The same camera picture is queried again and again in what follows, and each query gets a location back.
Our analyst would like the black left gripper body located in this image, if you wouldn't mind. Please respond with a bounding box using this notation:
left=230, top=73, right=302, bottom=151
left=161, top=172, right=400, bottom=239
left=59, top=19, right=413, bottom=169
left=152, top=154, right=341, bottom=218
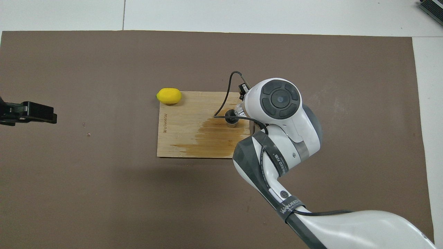
left=0, top=98, right=14, bottom=126

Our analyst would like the steel double jigger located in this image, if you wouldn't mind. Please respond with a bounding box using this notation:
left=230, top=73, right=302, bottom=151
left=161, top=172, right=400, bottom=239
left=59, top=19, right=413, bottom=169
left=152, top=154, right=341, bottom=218
left=225, top=109, right=239, bottom=128

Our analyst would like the yellow lemon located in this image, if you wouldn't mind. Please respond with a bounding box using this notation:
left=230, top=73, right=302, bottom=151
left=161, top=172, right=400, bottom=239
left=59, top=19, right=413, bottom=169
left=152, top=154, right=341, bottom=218
left=156, top=88, right=182, bottom=105

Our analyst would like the stained bamboo cutting board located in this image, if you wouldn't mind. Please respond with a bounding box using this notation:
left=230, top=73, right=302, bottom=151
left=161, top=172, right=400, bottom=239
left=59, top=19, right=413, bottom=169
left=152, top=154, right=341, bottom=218
left=157, top=91, right=255, bottom=159

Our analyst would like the brown table mat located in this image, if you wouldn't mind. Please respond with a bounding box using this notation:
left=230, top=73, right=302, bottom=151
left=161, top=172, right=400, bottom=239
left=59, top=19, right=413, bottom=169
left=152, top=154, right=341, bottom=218
left=0, top=30, right=436, bottom=249

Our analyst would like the grey ribbed device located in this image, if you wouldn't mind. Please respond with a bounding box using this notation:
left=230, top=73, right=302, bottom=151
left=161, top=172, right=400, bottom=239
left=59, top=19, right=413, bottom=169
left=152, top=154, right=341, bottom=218
left=417, top=0, right=443, bottom=18

